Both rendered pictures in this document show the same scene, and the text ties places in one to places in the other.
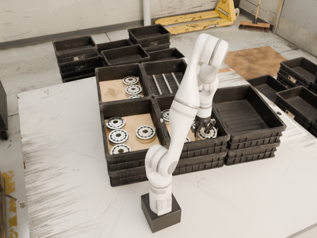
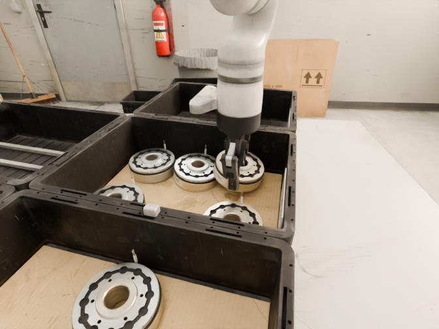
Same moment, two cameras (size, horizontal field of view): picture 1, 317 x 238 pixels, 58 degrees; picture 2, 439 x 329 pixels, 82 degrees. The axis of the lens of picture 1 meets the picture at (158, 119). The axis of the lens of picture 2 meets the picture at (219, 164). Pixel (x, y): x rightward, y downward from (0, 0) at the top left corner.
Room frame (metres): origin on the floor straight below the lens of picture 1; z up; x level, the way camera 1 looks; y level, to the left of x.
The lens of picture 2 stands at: (0.91, 0.16, 1.17)
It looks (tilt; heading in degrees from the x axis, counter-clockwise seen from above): 33 degrees down; 298
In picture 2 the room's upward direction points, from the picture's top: straight up
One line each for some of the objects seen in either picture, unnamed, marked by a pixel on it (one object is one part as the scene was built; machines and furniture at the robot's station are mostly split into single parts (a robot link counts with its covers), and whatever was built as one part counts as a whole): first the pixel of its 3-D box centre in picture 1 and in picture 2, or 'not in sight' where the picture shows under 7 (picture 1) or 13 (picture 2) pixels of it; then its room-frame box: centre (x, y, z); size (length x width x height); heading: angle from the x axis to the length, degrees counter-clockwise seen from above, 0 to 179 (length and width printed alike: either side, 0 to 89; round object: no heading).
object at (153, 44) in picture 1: (149, 50); not in sight; (3.00, 0.10, 0.37); 0.40 x 0.30 x 0.45; 113
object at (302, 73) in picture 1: (300, 83); (152, 115); (2.39, -1.40, 0.31); 0.40 x 0.30 x 0.34; 23
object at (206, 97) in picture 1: (207, 90); (245, 19); (1.07, -0.22, 1.14); 0.09 x 0.07 x 0.15; 81
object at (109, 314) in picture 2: (145, 131); (117, 297); (1.10, 0.07, 0.86); 0.05 x 0.05 x 0.01
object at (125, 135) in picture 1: (118, 136); not in sight; (1.07, 0.21, 0.86); 0.10 x 0.10 x 0.01
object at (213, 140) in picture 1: (188, 116); (183, 160); (1.15, -0.16, 0.92); 0.40 x 0.30 x 0.02; 13
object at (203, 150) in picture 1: (188, 124); (185, 182); (1.15, -0.16, 0.87); 0.40 x 0.30 x 0.11; 13
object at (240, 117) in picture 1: (240, 116); (223, 121); (1.22, -0.45, 0.87); 0.40 x 0.30 x 0.11; 13
